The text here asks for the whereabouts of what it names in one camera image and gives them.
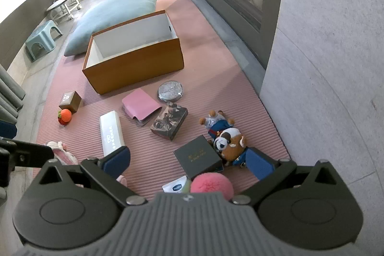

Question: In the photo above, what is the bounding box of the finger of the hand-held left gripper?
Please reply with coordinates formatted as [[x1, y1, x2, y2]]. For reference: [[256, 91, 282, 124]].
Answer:
[[0, 137, 55, 169]]

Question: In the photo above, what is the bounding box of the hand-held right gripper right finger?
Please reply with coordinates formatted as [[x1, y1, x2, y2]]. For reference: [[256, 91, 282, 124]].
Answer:
[[232, 147, 348, 206]]

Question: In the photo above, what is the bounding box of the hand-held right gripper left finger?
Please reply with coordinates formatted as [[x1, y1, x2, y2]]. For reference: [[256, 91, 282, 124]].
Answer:
[[33, 146, 148, 206]]

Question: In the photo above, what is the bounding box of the long white box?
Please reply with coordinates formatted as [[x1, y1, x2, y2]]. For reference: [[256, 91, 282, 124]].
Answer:
[[100, 110, 125, 159]]

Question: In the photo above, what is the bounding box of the pink bunny plush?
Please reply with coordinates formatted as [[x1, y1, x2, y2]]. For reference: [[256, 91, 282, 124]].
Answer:
[[45, 140, 128, 187]]

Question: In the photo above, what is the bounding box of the raccoon plush toy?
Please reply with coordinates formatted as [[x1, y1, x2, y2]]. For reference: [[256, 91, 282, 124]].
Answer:
[[199, 110, 248, 167]]

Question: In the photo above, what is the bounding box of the orange strawberry toy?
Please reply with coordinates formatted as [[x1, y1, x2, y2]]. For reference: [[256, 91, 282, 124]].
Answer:
[[58, 108, 72, 125]]

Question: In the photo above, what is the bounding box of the pink and green pompom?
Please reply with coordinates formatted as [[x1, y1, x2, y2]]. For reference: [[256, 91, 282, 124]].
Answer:
[[184, 173, 234, 201]]

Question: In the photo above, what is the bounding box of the black box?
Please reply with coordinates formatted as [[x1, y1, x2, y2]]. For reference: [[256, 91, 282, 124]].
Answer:
[[173, 136, 224, 180]]

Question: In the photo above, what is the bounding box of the pink card holder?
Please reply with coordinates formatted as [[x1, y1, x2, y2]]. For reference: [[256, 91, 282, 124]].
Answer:
[[122, 88, 163, 126]]

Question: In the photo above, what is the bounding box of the white tube with blue label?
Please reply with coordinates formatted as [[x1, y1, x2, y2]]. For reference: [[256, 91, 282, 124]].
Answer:
[[162, 175, 191, 193]]

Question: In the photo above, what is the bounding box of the small brown box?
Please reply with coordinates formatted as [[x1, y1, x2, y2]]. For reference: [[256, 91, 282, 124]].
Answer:
[[59, 90, 82, 113]]

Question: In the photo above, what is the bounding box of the dark printed box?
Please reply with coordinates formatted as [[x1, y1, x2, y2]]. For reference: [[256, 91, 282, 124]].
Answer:
[[150, 102, 189, 142]]

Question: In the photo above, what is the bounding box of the round glitter compact mirror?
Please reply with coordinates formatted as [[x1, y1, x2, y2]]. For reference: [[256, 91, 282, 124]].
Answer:
[[158, 80, 184, 102]]

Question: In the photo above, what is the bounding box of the orange cardboard box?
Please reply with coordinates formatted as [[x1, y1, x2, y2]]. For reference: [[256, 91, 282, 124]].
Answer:
[[82, 9, 184, 95]]

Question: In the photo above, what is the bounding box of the dark blue cloth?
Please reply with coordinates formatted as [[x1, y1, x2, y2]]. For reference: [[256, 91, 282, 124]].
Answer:
[[0, 119, 18, 139]]

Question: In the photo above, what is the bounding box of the grey curtain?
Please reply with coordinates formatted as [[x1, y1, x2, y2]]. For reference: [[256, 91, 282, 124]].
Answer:
[[0, 64, 27, 125]]

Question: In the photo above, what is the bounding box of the teal plastic stool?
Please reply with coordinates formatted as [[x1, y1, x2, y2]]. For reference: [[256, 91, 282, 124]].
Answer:
[[25, 20, 63, 61]]

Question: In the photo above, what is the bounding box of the light blue pillow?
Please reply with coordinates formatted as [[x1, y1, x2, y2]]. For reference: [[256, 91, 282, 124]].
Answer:
[[64, 0, 158, 57]]

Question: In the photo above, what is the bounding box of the round white stool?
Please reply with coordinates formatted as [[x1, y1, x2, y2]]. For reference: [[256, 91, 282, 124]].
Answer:
[[46, 0, 83, 21]]

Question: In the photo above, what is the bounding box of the glass sliding door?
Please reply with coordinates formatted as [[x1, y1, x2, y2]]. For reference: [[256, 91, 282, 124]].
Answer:
[[168, 0, 288, 71]]

